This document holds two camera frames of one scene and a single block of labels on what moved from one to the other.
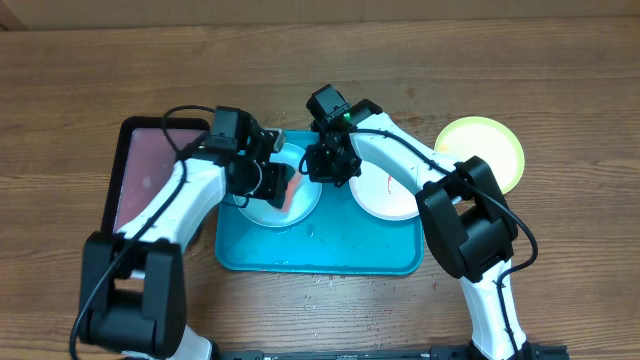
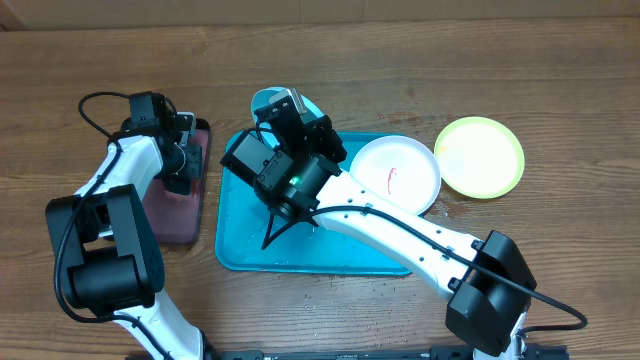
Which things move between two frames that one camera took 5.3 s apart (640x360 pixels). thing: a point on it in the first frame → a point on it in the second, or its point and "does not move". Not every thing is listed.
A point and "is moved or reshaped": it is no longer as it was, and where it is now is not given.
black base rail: x=436 y=352 does not move
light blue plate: x=306 y=199 is moved or reshaped
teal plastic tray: x=336 y=238 does not move
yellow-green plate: x=488 y=139 does not move
